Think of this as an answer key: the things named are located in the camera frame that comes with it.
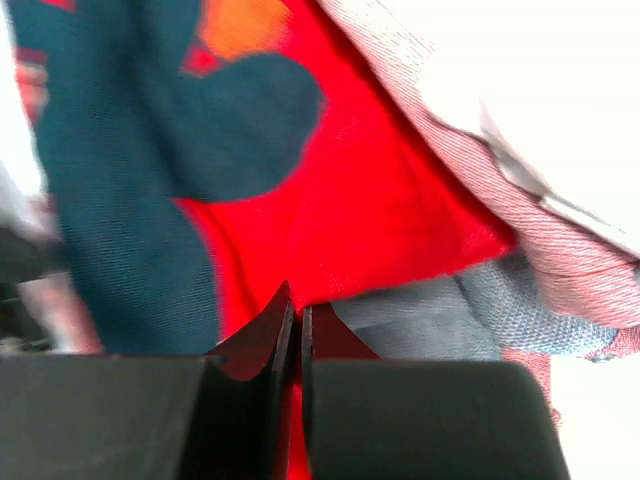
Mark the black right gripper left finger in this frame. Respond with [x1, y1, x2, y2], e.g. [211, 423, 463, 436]
[1, 286, 293, 479]

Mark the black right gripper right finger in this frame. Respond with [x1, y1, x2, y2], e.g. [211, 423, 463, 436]
[301, 305, 569, 480]

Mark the red patterned pillowcase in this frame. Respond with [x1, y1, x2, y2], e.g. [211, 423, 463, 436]
[1, 1, 639, 479]

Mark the white pillow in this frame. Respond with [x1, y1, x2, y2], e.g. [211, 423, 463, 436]
[322, 1, 639, 255]

